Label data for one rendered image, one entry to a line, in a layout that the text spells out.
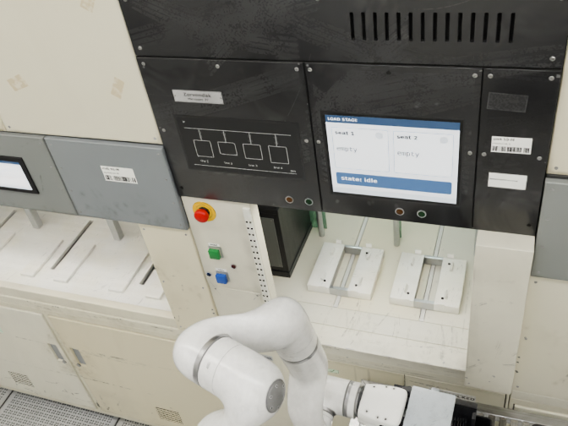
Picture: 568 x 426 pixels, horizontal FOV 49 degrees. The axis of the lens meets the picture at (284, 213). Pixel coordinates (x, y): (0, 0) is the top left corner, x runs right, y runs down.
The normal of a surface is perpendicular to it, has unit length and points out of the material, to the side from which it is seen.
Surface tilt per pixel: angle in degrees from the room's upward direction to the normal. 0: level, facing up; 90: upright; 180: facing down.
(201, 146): 90
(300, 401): 56
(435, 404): 1
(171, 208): 90
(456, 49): 90
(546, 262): 90
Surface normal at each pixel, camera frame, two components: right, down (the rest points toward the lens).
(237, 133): -0.32, 0.65
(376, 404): -0.14, -0.72
